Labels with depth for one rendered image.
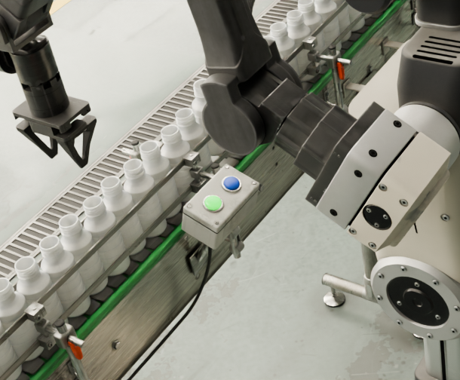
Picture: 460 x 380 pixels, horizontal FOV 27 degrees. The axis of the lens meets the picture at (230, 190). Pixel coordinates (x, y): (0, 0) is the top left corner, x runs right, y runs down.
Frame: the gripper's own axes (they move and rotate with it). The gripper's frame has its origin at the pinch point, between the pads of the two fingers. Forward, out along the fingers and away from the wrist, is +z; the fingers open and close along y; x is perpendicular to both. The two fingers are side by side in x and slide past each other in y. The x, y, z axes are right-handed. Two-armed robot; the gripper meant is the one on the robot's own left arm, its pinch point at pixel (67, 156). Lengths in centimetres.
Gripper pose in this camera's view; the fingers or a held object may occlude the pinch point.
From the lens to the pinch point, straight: 144.4
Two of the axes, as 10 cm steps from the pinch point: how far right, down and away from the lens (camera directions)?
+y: 8.1, 2.5, -5.4
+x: 5.7, -5.9, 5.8
